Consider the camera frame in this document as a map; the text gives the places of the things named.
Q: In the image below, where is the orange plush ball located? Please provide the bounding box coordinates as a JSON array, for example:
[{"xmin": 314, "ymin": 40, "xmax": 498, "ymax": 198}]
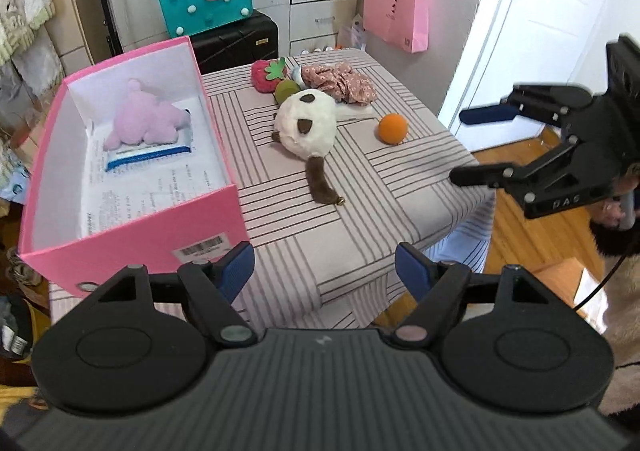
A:
[{"xmin": 377, "ymin": 114, "xmax": 409, "ymax": 146}]

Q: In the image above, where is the green round plush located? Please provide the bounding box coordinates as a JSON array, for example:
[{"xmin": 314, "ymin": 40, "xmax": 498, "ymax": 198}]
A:
[{"xmin": 274, "ymin": 79, "xmax": 302, "ymax": 104}]

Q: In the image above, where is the blue white wet wipes pack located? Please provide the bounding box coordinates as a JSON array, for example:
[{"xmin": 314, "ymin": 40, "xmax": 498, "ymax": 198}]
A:
[{"xmin": 104, "ymin": 131, "xmax": 194, "ymax": 173}]

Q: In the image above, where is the panda plush toy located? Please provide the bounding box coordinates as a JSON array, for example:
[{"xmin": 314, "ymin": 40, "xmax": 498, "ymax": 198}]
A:
[{"xmin": 271, "ymin": 89, "xmax": 347, "ymax": 206}]

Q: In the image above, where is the pink cardboard box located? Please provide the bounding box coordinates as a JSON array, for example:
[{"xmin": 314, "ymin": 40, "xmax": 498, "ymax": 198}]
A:
[{"xmin": 19, "ymin": 36, "xmax": 244, "ymax": 299}]

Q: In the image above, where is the brown cardboard box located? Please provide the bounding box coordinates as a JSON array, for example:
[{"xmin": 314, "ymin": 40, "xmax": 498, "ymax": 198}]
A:
[{"xmin": 531, "ymin": 257, "xmax": 610, "ymax": 332}]

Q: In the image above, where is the black suitcase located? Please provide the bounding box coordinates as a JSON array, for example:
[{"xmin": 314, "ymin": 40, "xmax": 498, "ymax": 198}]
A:
[{"xmin": 190, "ymin": 11, "xmax": 280, "ymax": 76}]

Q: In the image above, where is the pale pink plush toy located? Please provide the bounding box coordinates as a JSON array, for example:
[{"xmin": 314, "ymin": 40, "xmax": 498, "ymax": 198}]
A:
[{"xmin": 103, "ymin": 78, "xmax": 192, "ymax": 152}]

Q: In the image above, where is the pink floral cloth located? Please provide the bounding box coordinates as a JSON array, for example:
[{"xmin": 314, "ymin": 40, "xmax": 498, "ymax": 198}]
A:
[{"xmin": 300, "ymin": 61, "xmax": 377, "ymax": 106}]

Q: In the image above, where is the white plastic bag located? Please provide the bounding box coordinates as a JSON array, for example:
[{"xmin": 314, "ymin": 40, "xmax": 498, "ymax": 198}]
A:
[{"xmin": 338, "ymin": 13, "xmax": 369, "ymax": 50}]

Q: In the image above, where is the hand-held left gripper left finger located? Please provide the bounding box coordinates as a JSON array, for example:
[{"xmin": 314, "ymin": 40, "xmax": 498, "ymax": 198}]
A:
[{"xmin": 82, "ymin": 241, "xmax": 258, "ymax": 347}]

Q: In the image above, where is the person's right hand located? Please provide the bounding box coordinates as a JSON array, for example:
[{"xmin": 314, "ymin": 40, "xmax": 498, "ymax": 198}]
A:
[{"xmin": 601, "ymin": 196, "xmax": 626, "ymax": 231}]

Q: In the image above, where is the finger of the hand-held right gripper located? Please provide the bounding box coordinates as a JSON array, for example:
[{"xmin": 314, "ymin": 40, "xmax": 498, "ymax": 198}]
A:
[
  {"xmin": 449, "ymin": 143, "xmax": 578, "ymax": 192},
  {"xmin": 459, "ymin": 83, "xmax": 596, "ymax": 132}
]

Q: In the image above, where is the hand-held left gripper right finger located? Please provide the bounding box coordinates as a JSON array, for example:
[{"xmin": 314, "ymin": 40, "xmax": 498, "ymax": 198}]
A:
[{"xmin": 385, "ymin": 242, "xmax": 561, "ymax": 347}]

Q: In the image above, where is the white door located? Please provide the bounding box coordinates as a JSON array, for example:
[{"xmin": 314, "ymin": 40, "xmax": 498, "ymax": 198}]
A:
[{"xmin": 439, "ymin": 0, "xmax": 640, "ymax": 142}]

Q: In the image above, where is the red strawberry plush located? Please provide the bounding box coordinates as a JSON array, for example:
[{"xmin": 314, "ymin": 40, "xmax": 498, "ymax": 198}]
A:
[{"xmin": 250, "ymin": 57, "xmax": 291, "ymax": 94}]

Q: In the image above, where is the black cable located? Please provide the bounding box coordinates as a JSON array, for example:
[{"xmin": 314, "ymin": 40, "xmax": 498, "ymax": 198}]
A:
[{"xmin": 574, "ymin": 246, "xmax": 628, "ymax": 313}]

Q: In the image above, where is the printed white paper sheet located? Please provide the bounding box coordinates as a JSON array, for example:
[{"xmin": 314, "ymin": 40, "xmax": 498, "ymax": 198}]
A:
[{"xmin": 80, "ymin": 96, "xmax": 236, "ymax": 238}]

